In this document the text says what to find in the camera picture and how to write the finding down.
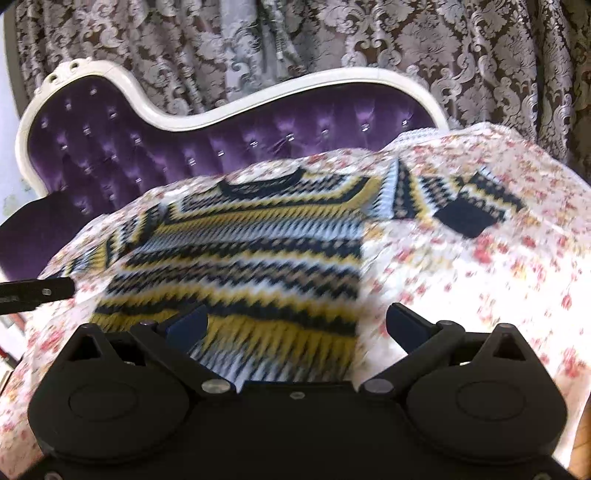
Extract brown silver damask curtain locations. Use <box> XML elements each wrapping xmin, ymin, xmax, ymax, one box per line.
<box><xmin>10</xmin><ymin>1</ymin><xmax>590</xmax><ymax>177</ymax></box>

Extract yellow black patterned knit sweater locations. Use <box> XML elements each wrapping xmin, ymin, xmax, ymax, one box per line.
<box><xmin>65</xmin><ymin>160</ymin><xmax>523</xmax><ymax>382</ymax></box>

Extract floral bedspread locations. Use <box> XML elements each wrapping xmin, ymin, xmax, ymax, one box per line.
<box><xmin>1</xmin><ymin>124</ymin><xmax>590</xmax><ymax>479</ymax></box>

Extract purple tufted velvet headboard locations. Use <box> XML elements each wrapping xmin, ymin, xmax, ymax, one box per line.
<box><xmin>1</xmin><ymin>59</ymin><xmax>448</xmax><ymax>281</ymax></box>

